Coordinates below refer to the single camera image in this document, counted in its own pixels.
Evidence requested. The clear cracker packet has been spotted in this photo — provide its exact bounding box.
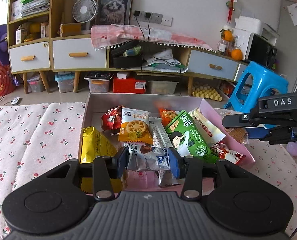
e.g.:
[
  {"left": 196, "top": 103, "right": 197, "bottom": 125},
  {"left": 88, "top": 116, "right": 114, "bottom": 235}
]
[{"left": 215, "top": 108, "right": 249, "bottom": 144}]

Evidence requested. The pink snack packet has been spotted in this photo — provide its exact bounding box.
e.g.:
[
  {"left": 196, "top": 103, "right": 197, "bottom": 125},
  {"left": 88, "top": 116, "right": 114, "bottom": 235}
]
[{"left": 126, "top": 170, "right": 159, "bottom": 190}]

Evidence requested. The white storage bin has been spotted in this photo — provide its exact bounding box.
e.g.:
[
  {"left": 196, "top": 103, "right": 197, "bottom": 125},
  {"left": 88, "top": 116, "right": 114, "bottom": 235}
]
[{"left": 146, "top": 80, "right": 179, "bottom": 94}]

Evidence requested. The red white snack packet right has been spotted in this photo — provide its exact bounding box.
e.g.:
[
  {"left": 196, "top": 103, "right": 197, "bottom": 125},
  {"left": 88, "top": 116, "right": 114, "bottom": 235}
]
[{"left": 210, "top": 140, "right": 245, "bottom": 165}]

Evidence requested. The cherry print tablecloth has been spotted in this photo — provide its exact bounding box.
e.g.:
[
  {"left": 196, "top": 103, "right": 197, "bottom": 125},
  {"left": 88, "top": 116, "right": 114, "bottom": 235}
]
[{"left": 0, "top": 102, "right": 297, "bottom": 239}]

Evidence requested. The orange fruit lower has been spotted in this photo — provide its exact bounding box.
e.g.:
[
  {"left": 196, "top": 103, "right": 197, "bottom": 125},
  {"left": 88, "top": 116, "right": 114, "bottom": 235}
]
[{"left": 231, "top": 48, "right": 243, "bottom": 61}]

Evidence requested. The stack of papers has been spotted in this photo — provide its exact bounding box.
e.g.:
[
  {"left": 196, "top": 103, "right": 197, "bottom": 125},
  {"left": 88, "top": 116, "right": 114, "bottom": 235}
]
[{"left": 11, "top": 0, "right": 50, "bottom": 21}]

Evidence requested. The orange lotus biscuit packet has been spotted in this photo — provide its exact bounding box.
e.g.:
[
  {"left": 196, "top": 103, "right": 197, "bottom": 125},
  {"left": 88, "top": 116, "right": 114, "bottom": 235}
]
[{"left": 118, "top": 106, "right": 153, "bottom": 145}]

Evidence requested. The red snack packet left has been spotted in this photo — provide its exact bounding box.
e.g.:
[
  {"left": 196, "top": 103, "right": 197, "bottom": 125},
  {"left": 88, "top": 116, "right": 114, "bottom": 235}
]
[{"left": 101, "top": 106, "right": 122, "bottom": 134}]

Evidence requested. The wooden TV cabinet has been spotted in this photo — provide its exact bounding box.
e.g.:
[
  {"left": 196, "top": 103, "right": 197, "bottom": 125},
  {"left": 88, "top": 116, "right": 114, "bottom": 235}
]
[{"left": 7, "top": 0, "right": 247, "bottom": 88}]

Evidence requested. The pink cloth on cabinet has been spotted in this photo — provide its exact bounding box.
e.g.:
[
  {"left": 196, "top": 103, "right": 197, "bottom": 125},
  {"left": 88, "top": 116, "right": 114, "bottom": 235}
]
[{"left": 91, "top": 24, "right": 212, "bottom": 51}]

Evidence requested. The red printed bag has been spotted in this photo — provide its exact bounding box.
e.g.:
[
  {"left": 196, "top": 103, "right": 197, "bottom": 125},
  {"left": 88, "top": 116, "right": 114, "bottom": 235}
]
[{"left": 0, "top": 61, "right": 16, "bottom": 96}]

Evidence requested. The pink cardboard snack box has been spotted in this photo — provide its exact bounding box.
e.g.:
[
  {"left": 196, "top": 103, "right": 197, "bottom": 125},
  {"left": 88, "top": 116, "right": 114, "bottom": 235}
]
[{"left": 77, "top": 92, "right": 256, "bottom": 196}]

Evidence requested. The orange fruit upper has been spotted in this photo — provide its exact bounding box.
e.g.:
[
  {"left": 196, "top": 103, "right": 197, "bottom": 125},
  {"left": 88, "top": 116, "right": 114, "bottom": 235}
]
[{"left": 220, "top": 29, "right": 234, "bottom": 42}]

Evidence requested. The white grey cookie packet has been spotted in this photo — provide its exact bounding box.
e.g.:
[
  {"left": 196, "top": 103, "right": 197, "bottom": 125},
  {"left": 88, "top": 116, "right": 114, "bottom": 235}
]
[{"left": 149, "top": 116, "right": 180, "bottom": 188}]

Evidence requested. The clear storage bin orange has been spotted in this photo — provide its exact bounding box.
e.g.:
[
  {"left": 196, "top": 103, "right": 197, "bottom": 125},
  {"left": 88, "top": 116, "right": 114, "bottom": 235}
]
[{"left": 84, "top": 71, "right": 114, "bottom": 93}]

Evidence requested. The yellow snack packet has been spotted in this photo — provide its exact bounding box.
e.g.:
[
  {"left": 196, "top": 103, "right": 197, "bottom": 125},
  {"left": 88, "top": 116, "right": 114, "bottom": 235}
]
[{"left": 80, "top": 126, "right": 123, "bottom": 194}]

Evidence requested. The black box in cabinet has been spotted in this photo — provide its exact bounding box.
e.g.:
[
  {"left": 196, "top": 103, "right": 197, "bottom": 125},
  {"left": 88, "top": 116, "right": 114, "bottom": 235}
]
[{"left": 110, "top": 40, "right": 144, "bottom": 69}]

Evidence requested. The silver blue snack packet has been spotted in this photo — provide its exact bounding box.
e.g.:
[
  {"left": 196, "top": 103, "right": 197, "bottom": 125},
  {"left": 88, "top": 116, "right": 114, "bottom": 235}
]
[{"left": 124, "top": 142, "right": 170, "bottom": 172}]

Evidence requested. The green snack packet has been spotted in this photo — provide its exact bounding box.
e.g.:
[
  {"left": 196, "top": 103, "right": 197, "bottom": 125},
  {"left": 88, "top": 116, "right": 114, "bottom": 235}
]
[{"left": 165, "top": 110, "right": 219, "bottom": 164}]

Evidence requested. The white red-label snack packet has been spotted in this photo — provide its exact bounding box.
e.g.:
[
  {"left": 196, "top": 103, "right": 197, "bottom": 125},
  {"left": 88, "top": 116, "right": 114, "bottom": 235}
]
[{"left": 189, "top": 108, "right": 226, "bottom": 147}]

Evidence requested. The black microwave oven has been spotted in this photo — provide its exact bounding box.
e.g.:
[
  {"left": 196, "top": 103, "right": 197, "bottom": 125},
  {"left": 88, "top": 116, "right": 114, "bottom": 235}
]
[{"left": 244, "top": 33, "right": 277, "bottom": 69}]

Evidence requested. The orange snack packet in box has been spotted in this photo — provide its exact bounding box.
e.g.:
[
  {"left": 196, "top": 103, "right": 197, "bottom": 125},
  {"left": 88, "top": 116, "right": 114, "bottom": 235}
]
[{"left": 159, "top": 108, "right": 179, "bottom": 127}]

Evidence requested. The red box under cabinet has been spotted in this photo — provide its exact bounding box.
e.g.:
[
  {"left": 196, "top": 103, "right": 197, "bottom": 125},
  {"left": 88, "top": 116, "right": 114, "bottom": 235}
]
[{"left": 113, "top": 77, "right": 146, "bottom": 94}]

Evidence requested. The yellow egg tray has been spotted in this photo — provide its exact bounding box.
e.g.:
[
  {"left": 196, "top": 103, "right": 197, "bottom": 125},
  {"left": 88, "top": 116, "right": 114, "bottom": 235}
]
[{"left": 191, "top": 82, "right": 223, "bottom": 102}]

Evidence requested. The purple hat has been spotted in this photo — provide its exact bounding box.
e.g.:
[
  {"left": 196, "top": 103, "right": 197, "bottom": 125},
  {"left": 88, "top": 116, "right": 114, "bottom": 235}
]
[{"left": 0, "top": 24, "right": 10, "bottom": 65}]

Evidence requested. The blue plastic stool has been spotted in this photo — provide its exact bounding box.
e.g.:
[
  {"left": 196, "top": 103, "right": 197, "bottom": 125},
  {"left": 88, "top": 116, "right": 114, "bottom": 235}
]
[{"left": 224, "top": 61, "right": 288, "bottom": 113}]

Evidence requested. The clear storage bin blue lid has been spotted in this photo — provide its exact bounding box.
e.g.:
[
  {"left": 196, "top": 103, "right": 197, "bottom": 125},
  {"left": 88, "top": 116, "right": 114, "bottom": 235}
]
[{"left": 55, "top": 73, "right": 75, "bottom": 93}]

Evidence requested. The white desk fan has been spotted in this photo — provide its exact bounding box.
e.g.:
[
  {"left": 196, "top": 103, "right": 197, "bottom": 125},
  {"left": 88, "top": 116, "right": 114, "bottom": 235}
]
[{"left": 72, "top": 0, "right": 98, "bottom": 31}]

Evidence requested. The orange fruit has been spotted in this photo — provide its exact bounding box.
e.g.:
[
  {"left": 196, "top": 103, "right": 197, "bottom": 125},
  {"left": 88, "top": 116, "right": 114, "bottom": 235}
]
[
  {"left": 220, "top": 29, "right": 234, "bottom": 42},
  {"left": 231, "top": 48, "right": 243, "bottom": 61}
]

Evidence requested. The framed cat picture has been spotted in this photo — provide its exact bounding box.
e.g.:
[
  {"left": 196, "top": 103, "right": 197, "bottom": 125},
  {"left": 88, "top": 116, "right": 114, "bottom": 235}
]
[{"left": 95, "top": 0, "right": 133, "bottom": 25}]

